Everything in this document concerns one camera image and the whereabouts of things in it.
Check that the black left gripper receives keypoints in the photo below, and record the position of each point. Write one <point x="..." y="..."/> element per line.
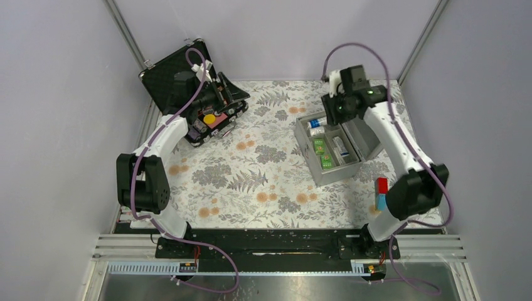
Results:
<point x="229" y="95"/>

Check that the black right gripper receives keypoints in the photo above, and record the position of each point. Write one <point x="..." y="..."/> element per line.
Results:
<point x="333" y="117"/>

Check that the white blue-label bottle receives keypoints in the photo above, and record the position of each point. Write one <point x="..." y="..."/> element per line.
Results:
<point x="314" y="123"/>

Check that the clear syringe packet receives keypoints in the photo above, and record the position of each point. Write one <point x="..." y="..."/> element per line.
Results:
<point x="342" y="148"/>

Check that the grey metal box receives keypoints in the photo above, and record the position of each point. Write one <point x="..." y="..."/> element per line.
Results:
<point x="363" y="140"/>

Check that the green sachet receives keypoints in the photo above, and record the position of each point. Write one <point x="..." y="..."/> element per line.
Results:
<point x="326" y="161"/>
<point x="319" y="146"/>

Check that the white bandage roll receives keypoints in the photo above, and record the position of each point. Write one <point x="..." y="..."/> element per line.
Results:
<point x="316" y="131"/>

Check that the grey plastic tray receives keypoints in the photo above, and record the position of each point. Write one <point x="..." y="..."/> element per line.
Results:
<point x="329" y="144"/>

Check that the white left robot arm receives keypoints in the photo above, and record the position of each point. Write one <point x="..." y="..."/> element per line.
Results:
<point x="142" y="176"/>

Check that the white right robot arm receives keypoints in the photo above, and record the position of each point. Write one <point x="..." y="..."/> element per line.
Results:
<point x="420" y="182"/>

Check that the black poker chip case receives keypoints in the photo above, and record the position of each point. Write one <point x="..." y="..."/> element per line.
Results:
<point x="172" y="81"/>

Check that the floral table mat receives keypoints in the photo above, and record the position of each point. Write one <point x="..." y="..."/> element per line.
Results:
<point x="257" y="177"/>

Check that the red blue box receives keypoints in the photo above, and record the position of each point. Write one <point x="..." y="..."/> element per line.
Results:
<point x="381" y="190"/>

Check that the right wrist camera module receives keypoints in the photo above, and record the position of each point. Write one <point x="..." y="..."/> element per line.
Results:
<point x="334" y="82"/>

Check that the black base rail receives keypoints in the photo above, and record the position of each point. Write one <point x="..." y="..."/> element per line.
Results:
<point x="270" y="250"/>

